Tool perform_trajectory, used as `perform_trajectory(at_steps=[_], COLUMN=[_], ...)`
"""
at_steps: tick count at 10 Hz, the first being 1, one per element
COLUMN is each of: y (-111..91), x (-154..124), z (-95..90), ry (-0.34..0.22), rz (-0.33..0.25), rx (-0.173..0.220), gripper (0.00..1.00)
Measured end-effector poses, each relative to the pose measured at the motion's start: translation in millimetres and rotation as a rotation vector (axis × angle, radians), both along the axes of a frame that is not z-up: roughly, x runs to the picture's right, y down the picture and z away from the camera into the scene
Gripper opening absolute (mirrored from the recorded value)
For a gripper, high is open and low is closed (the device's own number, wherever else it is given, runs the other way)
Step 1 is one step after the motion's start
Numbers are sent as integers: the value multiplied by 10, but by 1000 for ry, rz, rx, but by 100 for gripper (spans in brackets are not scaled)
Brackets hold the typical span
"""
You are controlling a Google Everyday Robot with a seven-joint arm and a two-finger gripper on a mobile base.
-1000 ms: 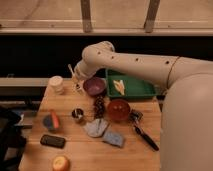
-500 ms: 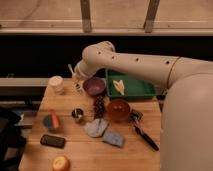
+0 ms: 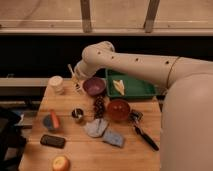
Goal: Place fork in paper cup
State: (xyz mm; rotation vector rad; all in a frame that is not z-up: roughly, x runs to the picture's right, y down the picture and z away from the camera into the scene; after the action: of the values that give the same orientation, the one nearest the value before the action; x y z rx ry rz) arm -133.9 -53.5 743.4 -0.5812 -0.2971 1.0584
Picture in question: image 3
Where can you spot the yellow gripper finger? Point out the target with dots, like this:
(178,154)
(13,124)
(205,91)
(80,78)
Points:
(72,72)
(79,82)

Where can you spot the red yellow apple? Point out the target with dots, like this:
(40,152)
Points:
(61,163)

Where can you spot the silver metal fork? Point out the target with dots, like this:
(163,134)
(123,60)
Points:
(78,89)

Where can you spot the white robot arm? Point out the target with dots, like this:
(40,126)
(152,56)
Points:
(186,136)

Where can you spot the white paper cup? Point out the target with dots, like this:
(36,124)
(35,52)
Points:
(56,83)

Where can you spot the small metal cup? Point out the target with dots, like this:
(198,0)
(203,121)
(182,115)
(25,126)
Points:
(78,115)

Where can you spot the purple bowl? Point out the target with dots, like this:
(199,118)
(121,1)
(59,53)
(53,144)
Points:
(94,86)

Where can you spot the dark grape bunch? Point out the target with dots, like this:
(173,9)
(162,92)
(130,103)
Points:
(99,107)

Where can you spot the yellow banana peel toy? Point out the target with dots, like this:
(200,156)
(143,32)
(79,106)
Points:
(119,86)

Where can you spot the orange carrot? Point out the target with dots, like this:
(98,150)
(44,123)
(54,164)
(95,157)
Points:
(54,119)

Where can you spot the red bowl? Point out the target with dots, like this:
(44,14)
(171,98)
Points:
(118,110)

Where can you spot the grey cloth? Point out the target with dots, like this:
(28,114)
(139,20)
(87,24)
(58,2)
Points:
(96,128)

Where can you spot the green plastic tray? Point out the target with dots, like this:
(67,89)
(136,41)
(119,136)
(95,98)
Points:
(133,88)

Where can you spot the blue sponge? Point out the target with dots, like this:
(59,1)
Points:
(113,138)

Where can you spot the black rectangular case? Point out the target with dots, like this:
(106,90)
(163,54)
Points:
(53,141)

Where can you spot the black chair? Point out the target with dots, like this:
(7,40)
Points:
(10,137)

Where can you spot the black handled kitchen tool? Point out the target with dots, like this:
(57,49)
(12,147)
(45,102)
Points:
(135,117)

